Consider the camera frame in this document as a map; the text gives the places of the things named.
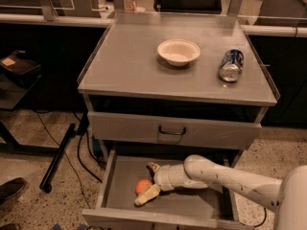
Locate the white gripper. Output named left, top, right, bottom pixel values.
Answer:
left=134, top=162, right=208, bottom=206

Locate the orange fruit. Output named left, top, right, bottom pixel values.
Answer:
left=135, top=179, right=153, bottom=196

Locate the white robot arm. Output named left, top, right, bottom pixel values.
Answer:
left=134, top=154, right=307, bottom=230

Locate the open middle drawer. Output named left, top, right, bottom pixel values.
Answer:
left=83, top=148, right=253, bottom=230

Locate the grey drawer cabinet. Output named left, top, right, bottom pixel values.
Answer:
left=78, top=12, right=278, bottom=151

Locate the black metal stand leg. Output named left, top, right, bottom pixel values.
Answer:
left=39, top=124, right=75, bottom=194

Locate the white paper bowl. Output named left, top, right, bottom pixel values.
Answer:
left=157, top=39, right=201, bottom=67

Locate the blue soda can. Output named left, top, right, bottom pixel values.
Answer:
left=219, top=49, right=244, bottom=82

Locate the dark shoe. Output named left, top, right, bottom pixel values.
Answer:
left=0, top=177, right=26, bottom=202

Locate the black box with label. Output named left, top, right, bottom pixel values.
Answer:
left=0, top=51, right=41, bottom=88

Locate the black drawer handle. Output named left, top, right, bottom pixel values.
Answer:
left=158, top=126, right=186, bottom=136

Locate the black floor cable left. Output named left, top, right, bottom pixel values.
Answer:
left=32, top=109, right=106, bottom=209

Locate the black floor cable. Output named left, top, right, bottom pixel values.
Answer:
left=32, top=109, right=106, bottom=209
left=239, top=207, right=268, bottom=228

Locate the upper drawer with handle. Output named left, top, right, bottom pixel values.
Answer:
left=88, top=111, right=261, bottom=150

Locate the black floor cable right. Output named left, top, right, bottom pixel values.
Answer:
left=239, top=207, right=268, bottom=228

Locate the white horizontal rail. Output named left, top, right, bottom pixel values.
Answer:
left=0, top=13, right=113, bottom=28

